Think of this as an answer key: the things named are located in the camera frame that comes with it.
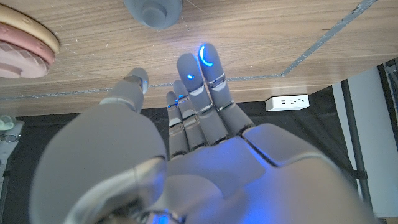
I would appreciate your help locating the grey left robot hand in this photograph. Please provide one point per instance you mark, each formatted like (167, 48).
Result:
(217, 174)

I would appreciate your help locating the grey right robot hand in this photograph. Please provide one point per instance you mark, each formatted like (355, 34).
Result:
(9, 143)

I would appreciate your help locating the green disk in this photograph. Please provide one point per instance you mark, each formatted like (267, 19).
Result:
(5, 123)

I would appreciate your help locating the dusty pink disk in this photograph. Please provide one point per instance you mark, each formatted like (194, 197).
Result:
(21, 63)

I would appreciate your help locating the coral red disk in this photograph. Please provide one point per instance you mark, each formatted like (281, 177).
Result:
(28, 43)

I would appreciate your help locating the small dark grey disk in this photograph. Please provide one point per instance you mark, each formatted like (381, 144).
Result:
(152, 12)

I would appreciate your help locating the white power strip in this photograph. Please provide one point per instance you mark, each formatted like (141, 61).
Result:
(287, 102)

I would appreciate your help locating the black backdrop curtain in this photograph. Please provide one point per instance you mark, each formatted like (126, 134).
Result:
(311, 130)

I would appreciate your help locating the large orange disk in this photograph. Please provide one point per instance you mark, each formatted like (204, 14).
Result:
(31, 26)

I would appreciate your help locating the black backdrop stand pole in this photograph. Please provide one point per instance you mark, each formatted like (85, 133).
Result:
(354, 140)

